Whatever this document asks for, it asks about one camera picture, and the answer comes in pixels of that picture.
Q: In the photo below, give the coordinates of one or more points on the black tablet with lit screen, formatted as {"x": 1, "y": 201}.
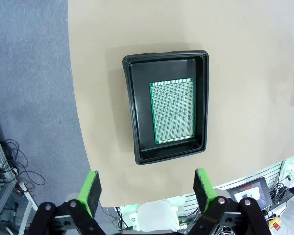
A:
{"x": 250, "y": 193}

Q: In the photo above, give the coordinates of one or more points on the yellow red emergency stop button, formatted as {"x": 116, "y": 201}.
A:
{"x": 275, "y": 223}

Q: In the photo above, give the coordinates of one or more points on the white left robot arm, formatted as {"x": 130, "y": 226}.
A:
{"x": 156, "y": 213}

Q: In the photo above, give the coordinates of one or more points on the green perforated PCB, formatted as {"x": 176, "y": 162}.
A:
{"x": 172, "y": 111}

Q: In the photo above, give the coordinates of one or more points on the aluminium equipment rack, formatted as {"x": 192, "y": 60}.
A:
{"x": 0, "y": 195}

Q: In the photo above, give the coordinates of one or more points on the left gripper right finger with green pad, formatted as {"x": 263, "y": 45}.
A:
{"x": 204, "y": 191}

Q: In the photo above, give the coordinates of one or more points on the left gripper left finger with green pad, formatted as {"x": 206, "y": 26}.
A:
{"x": 90, "y": 193}

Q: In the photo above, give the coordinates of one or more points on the large black ESD tray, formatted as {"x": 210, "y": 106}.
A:
{"x": 139, "y": 98}

